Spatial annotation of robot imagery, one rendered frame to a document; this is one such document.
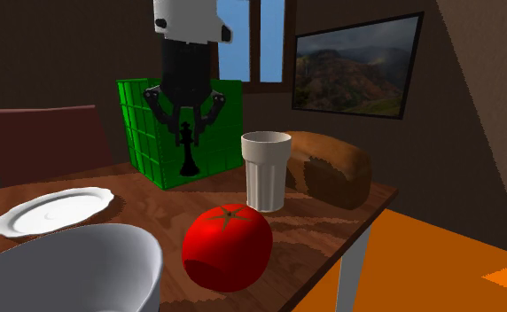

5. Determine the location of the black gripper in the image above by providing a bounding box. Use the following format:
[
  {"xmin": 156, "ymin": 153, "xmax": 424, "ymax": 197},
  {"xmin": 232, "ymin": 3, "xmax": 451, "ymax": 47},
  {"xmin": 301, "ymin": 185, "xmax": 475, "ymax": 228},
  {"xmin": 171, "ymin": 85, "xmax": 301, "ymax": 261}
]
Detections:
[{"xmin": 143, "ymin": 37, "xmax": 228, "ymax": 148}]

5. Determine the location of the green gridded robot stand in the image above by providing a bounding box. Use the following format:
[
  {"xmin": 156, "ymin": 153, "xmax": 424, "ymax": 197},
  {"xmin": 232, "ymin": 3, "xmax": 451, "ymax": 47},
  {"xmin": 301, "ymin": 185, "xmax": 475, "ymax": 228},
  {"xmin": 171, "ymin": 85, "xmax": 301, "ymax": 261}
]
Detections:
[{"xmin": 115, "ymin": 77, "xmax": 245, "ymax": 191}]

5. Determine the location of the black chess king piece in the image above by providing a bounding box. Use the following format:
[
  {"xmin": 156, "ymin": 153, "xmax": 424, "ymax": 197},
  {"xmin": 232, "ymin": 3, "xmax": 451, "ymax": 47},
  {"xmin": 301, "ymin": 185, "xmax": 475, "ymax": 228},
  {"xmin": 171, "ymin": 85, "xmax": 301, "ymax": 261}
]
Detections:
[{"xmin": 178, "ymin": 121, "xmax": 201, "ymax": 178}]

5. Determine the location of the white ribbed cup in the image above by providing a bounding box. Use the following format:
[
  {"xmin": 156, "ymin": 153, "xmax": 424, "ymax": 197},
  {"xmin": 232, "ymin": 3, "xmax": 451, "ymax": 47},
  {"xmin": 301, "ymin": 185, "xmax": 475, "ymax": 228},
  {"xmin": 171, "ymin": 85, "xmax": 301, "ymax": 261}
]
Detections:
[{"xmin": 240, "ymin": 130, "xmax": 293, "ymax": 215}]

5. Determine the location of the dark red chair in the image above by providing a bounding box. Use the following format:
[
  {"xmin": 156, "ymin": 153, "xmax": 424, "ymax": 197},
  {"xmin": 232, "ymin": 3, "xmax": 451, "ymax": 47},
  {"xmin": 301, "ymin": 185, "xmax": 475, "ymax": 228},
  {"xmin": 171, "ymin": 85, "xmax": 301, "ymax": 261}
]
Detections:
[{"xmin": 0, "ymin": 104, "xmax": 114, "ymax": 189}]

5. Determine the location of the red tomato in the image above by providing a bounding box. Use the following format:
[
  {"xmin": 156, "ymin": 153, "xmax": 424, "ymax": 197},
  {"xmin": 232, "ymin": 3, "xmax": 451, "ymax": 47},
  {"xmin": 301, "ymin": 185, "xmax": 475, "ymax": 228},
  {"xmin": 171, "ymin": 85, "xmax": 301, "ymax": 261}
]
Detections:
[{"xmin": 181, "ymin": 203, "xmax": 275, "ymax": 294}]

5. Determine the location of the white scalloped plate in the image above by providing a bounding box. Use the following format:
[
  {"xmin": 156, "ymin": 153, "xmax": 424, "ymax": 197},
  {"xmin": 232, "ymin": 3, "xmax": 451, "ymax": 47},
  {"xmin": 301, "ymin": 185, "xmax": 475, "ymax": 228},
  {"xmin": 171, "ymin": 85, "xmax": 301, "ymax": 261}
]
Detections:
[{"xmin": 0, "ymin": 185, "xmax": 116, "ymax": 239}]

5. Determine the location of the brown bread loaf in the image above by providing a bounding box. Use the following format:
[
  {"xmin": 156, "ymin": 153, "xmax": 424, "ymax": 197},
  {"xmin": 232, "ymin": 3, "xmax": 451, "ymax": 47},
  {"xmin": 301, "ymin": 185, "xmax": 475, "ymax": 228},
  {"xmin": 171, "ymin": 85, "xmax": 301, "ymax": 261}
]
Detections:
[{"xmin": 284, "ymin": 130, "xmax": 373, "ymax": 212}]

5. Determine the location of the framed mountain landscape picture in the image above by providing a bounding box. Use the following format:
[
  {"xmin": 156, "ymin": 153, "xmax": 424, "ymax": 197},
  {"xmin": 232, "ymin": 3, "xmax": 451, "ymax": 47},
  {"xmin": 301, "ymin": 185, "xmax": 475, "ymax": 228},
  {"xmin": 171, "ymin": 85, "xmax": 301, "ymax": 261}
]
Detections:
[{"xmin": 291, "ymin": 11, "xmax": 425, "ymax": 121}]

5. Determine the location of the wooden table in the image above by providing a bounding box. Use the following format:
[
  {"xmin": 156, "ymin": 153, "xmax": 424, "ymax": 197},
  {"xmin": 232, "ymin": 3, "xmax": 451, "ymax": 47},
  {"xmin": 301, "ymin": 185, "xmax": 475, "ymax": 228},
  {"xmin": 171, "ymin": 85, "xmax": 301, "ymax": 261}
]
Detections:
[{"xmin": 0, "ymin": 161, "xmax": 400, "ymax": 312}]

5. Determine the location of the white bowl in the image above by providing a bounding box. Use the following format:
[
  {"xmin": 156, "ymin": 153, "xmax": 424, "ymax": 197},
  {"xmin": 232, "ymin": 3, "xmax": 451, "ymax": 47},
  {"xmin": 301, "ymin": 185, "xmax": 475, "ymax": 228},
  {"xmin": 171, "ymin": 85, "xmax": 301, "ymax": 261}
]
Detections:
[{"xmin": 0, "ymin": 222, "xmax": 165, "ymax": 312}]

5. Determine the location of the window with brown frame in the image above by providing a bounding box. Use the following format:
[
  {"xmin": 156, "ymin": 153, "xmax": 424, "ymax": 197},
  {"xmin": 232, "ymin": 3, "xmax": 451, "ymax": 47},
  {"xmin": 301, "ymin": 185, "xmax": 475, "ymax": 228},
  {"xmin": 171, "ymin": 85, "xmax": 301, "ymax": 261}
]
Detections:
[{"xmin": 215, "ymin": 0, "xmax": 297, "ymax": 94}]

